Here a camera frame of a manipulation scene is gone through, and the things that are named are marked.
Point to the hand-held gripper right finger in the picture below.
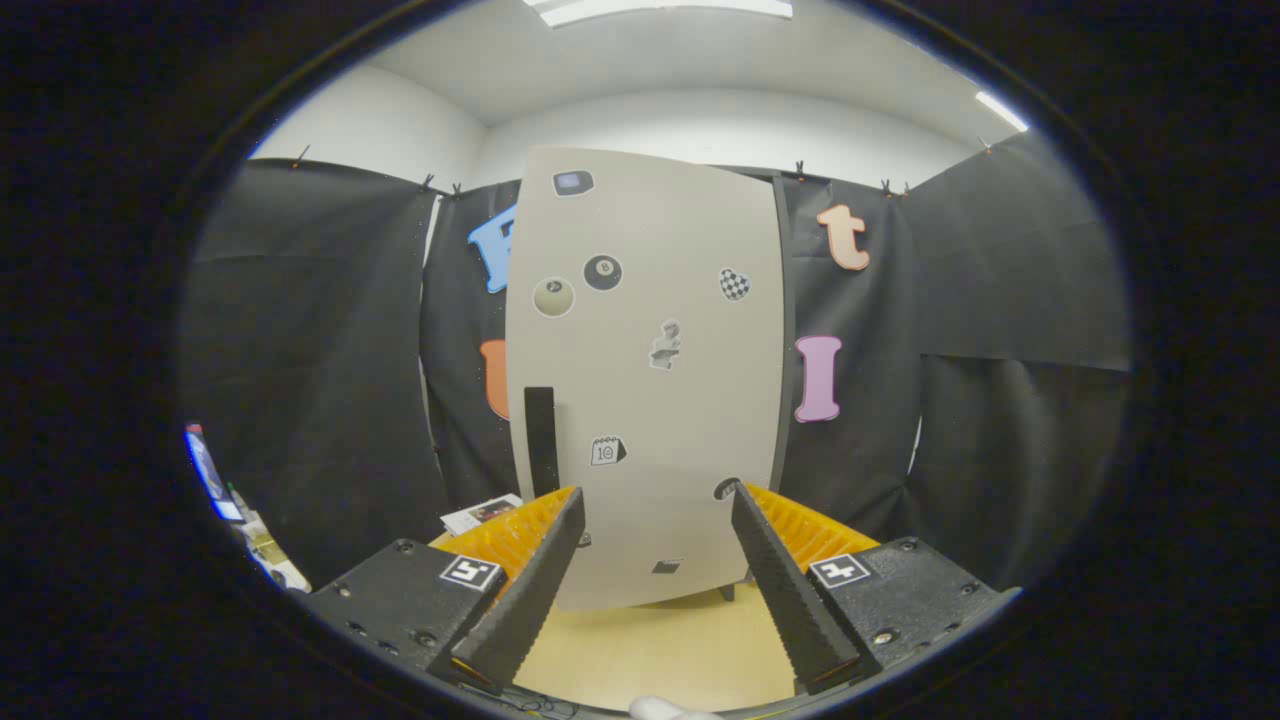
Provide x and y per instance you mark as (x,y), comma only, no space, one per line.
(790,600)

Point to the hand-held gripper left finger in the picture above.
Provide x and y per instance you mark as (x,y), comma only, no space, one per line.
(530,600)

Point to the beige shoe cabinet door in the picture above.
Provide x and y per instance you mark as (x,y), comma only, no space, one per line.
(690,450)

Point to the grey shoe cabinet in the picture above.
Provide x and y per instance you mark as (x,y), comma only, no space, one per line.
(789,350)

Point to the white book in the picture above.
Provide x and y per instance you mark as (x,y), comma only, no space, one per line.
(475,515)

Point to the black backdrop cloth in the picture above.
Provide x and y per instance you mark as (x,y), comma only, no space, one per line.
(300,350)

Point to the colourful clutter pile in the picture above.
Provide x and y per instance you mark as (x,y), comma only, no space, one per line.
(210,475)

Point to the small ceiling light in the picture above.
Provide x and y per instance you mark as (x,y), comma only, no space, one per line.
(1003,111)

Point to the long ceiling light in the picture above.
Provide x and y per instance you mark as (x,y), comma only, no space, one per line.
(660,10)

